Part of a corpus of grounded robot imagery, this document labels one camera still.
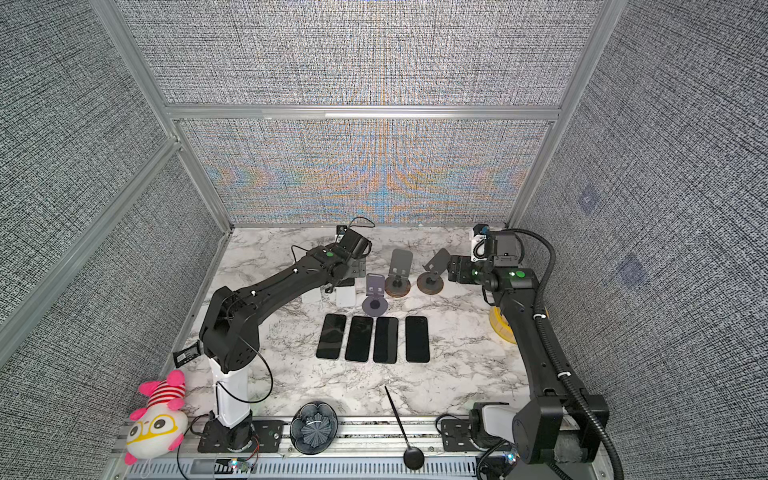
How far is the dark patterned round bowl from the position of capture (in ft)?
2.35

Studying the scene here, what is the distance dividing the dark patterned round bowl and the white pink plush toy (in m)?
0.28

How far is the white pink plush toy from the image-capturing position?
2.26 ft
